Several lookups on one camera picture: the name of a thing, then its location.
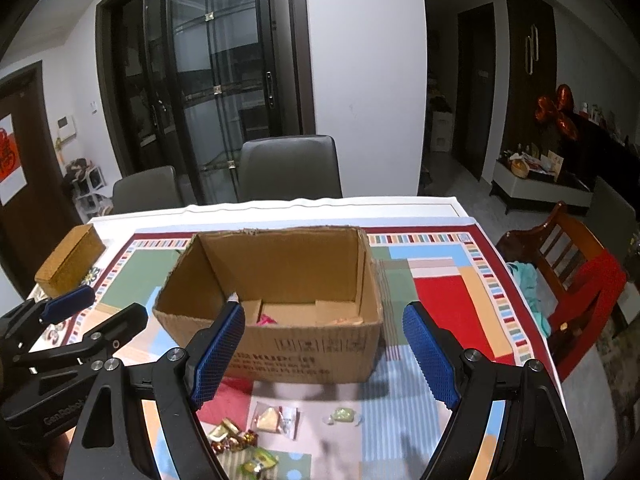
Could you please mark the brown cardboard box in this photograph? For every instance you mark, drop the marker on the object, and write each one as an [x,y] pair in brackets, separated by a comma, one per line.
[318,283]

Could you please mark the red heart balloons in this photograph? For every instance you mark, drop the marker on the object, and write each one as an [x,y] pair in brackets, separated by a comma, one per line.
[557,109]

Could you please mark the woven rattan box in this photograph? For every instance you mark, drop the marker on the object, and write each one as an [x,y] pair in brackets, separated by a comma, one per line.
[71,261]

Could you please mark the grey chair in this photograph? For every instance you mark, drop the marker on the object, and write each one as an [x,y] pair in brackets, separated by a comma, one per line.
[289,167]
[151,189]

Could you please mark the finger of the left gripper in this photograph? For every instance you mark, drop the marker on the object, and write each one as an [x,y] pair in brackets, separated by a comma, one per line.
[115,332]
[66,306]

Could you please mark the grey chair right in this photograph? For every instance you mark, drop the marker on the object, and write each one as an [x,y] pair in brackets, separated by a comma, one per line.
[289,167]

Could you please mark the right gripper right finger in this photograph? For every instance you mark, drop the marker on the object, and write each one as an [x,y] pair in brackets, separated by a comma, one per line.
[461,378]

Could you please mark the white low cabinet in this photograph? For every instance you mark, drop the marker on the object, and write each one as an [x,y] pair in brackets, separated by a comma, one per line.
[526,194]

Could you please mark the wall intercom panel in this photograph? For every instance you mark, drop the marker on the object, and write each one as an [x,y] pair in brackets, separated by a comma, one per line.
[66,128]

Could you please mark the small pale green candy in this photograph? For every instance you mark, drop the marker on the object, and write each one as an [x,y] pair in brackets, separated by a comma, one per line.
[343,415]

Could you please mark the pink red snack bag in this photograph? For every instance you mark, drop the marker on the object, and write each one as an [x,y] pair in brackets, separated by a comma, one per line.
[266,320]

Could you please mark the glass sliding door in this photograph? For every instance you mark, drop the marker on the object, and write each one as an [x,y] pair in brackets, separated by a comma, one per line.
[188,83]

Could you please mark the clear pack yellow cake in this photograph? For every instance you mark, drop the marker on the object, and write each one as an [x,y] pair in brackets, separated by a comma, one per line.
[275,419]

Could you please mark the green yellow candy pack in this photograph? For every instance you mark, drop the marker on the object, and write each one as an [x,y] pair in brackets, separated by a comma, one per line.
[260,461]

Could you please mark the red wooden chair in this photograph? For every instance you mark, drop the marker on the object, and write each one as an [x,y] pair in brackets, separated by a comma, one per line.
[584,277]

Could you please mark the grey chair left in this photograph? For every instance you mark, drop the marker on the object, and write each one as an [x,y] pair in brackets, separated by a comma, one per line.
[151,189]

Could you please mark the white shoe rack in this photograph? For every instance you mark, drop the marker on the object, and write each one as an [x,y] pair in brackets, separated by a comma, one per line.
[84,184]

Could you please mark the gold chocolate candy wrapper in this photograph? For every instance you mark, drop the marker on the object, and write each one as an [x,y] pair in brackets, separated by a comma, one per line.
[228,436]

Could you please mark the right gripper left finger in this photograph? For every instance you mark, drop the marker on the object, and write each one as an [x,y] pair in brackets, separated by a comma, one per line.
[186,378]

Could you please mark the red fu poster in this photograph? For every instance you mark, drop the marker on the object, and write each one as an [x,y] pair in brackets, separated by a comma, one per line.
[12,174]

